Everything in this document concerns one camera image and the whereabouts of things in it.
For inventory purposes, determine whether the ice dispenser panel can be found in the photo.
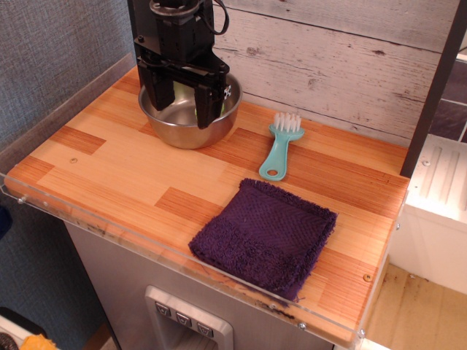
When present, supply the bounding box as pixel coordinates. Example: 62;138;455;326
144;286;234;349

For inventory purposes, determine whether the grey toy fridge cabinet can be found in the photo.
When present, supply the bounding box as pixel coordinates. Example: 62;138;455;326
66;224;333;349

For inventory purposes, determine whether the yellow object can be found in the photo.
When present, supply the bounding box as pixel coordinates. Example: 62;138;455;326
19;335;57;350

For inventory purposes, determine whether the purple towel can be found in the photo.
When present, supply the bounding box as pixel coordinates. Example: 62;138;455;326
188;179;338;301

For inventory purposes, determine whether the green toy vegetable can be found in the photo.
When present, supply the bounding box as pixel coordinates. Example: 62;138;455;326
195;104;225;121

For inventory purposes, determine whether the dark vertical post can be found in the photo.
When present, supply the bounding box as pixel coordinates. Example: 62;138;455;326
400;0;466;178
127;0;139;63

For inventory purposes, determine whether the dark vertical post right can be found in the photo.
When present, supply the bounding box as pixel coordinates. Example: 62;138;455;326
400;0;466;178

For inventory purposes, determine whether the white toy sink unit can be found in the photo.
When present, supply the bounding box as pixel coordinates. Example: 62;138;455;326
389;135;466;293

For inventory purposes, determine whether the clear acrylic edge guard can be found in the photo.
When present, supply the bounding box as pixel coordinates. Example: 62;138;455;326
0;171;409;346

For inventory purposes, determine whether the black cable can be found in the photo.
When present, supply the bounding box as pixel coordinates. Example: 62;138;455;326
196;0;230;36

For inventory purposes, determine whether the dark vertical post left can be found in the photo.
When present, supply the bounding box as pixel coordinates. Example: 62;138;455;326
127;0;139;63

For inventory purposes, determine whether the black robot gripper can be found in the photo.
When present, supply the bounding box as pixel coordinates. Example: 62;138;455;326
136;9;230;129

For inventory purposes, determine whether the metal pot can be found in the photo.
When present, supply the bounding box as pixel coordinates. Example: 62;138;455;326
139;74;242;149

